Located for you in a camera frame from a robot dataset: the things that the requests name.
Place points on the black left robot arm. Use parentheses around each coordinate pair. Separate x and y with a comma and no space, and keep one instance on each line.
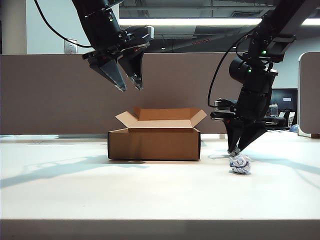
(100,22)

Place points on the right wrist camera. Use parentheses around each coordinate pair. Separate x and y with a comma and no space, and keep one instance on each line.
(222,110)

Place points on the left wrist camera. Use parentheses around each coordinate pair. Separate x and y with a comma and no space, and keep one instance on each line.
(143,33)

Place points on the long ceiling light strip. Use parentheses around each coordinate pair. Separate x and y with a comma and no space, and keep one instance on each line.
(200,22)

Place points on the narrow grey desk partition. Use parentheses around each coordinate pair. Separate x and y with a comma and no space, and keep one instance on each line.
(310,100)

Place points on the small paper ball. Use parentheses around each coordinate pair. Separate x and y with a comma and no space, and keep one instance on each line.
(235,151)

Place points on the paper ball blue print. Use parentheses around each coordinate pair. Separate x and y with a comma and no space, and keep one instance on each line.
(240,165)

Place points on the wide grey desk partition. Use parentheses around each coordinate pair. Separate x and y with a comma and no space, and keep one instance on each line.
(50,100)

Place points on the metal wall switch plate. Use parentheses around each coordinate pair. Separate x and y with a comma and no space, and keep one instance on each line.
(70,47)

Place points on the black sofa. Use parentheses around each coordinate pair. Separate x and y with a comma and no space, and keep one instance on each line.
(276,122)

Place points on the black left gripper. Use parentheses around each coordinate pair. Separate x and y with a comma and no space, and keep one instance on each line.
(112,50)

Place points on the large black wall screen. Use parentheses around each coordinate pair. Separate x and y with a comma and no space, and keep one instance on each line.
(285,97)

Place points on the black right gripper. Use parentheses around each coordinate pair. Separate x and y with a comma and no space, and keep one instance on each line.
(252,107)

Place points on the white chair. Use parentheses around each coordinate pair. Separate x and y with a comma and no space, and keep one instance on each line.
(290,119)

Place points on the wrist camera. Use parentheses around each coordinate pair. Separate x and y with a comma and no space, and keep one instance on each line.
(143,33)
(222,110)

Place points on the open brown cardboard box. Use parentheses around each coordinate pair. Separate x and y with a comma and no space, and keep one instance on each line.
(152,147)

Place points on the blue plastic bag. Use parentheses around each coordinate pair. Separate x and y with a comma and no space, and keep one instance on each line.
(293,128)

